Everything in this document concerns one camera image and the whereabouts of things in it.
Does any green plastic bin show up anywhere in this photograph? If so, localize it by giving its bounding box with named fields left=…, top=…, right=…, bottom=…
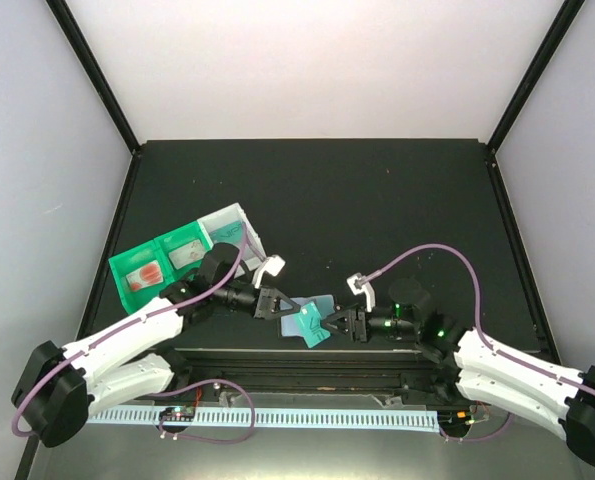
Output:
left=109, top=221, right=215, bottom=314

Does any left black frame post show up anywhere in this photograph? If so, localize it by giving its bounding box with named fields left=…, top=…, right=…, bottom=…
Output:
left=46, top=0, right=141, bottom=155

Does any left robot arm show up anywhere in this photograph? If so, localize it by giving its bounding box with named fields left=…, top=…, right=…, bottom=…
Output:
left=11, top=243, right=301, bottom=447

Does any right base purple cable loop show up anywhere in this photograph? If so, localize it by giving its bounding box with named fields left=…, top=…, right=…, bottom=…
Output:
left=439, top=412, right=516, bottom=445

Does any teal card in white bin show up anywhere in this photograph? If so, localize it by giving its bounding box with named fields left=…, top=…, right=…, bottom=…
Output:
left=209, top=220, right=251, bottom=246

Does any left circuit board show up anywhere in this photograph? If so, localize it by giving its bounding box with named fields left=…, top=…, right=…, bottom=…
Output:
left=159, top=406, right=196, bottom=422

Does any right circuit board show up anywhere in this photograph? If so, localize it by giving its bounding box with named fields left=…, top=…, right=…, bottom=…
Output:
left=437, top=405, right=479, bottom=426

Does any black frame post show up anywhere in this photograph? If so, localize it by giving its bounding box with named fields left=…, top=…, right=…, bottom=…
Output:
left=46, top=0, right=141, bottom=155
left=487, top=0, right=586, bottom=154

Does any white slotted cable duct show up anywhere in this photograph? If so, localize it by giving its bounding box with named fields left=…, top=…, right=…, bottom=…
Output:
left=88, top=405, right=440, bottom=433

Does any right black frame post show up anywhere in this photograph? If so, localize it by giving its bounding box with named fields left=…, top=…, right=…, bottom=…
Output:
left=487, top=0, right=586, bottom=154

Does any black aluminium rail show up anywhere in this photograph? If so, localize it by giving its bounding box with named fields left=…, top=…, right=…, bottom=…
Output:
left=182, top=349, right=440, bottom=393

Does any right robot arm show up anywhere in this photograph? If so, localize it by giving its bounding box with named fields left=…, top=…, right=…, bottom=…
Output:
left=322, top=279, right=595, bottom=467

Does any circuit board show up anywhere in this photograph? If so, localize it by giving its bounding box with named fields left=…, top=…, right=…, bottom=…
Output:
left=159, top=406, right=196, bottom=422
left=437, top=405, right=479, bottom=426

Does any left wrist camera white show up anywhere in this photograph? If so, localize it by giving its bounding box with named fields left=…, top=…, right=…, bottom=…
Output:
left=252, top=255, right=286, bottom=289

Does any white translucent bin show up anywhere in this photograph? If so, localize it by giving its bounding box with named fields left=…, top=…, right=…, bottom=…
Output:
left=198, top=203, right=267, bottom=271

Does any white card in green bin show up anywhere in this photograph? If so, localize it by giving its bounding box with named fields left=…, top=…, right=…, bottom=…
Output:
left=169, top=239, right=206, bottom=270

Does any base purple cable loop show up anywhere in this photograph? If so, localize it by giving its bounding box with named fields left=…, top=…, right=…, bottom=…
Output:
left=439, top=412, right=516, bottom=445
left=157, top=374, right=258, bottom=445

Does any red white card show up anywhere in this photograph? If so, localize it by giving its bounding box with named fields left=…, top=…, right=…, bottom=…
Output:
left=120, top=260, right=171, bottom=293

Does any teal credit card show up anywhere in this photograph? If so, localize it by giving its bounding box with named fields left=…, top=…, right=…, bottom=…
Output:
left=296, top=302, right=331, bottom=349

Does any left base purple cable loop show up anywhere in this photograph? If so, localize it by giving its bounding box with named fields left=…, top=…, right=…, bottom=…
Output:
left=157, top=374, right=258, bottom=445

